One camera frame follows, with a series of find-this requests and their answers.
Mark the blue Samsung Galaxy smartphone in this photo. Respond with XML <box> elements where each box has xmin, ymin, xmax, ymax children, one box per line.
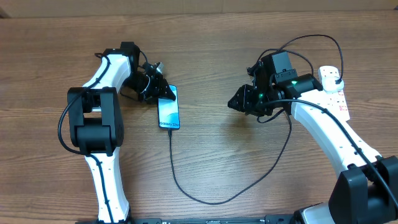
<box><xmin>158</xmin><ymin>85</ymin><xmax>180</xmax><ymax>129</ymax></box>

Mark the black USB charging cable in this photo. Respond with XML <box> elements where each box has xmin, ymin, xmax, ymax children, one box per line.
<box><xmin>167</xmin><ymin>34</ymin><xmax>345</xmax><ymax>206</ymax></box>

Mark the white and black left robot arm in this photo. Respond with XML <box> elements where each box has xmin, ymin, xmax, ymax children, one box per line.
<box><xmin>58</xmin><ymin>42</ymin><xmax>177</xmax><ymax>223</ymax></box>

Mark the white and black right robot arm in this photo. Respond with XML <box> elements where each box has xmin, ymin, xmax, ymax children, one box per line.
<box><xmin>228</xmin><ymin>50</ymin><xmax>397</xmax><ymax>223</ymax></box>

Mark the white charger plug adapter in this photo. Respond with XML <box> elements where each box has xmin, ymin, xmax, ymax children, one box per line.
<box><xmin>321</xmin><ymin>77</ymin><xmax>345</xmax><ymax>93</ymax></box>

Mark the white power strip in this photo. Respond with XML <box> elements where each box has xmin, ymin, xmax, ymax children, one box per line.
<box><xmin>317</xmin><ymin>65</ymin><xmax>351</xmax><ymax>122</ymax></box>

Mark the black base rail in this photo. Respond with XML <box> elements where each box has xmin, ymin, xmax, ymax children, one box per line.
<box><xmin>75</xmin><ymin>213</ymin><xmax>299</xmax><ymax>224</ymax></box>

